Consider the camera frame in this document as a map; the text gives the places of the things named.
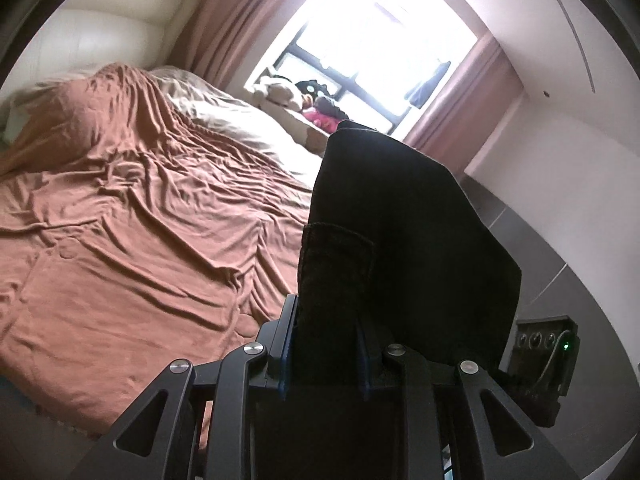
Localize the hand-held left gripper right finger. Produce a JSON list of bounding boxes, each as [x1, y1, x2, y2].
[[354, 320, 583, 480]]

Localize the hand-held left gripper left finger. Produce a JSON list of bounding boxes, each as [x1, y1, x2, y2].
[[75, 294, 301, 480]]

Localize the black pants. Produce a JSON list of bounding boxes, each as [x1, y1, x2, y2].
[[297, 120, 524, 397]]

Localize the brown blanket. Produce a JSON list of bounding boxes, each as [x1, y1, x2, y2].
[[0, 62, 327, 442]]

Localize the pink cloth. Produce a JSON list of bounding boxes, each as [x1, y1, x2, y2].
[[302, 105, 347, 132]]

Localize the beige plush toy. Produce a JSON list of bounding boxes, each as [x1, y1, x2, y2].
[[250, 75, 307, 112]]

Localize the pink and black plush toy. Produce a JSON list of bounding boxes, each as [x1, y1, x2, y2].
[[295, 79, 347, 112]]

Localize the pink curtain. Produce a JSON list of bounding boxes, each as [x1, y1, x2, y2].
[[400, 35, 527, 172], [182, 0, 347, 94]]

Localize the dark hanging cloth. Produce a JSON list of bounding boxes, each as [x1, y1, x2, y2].
[[406, 61, 453, 110]]

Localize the window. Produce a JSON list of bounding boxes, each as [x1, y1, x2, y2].
[[245, 0, 494, 137]]

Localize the white padded headboard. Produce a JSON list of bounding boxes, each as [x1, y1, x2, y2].
[[0, 0, 212, 112]]

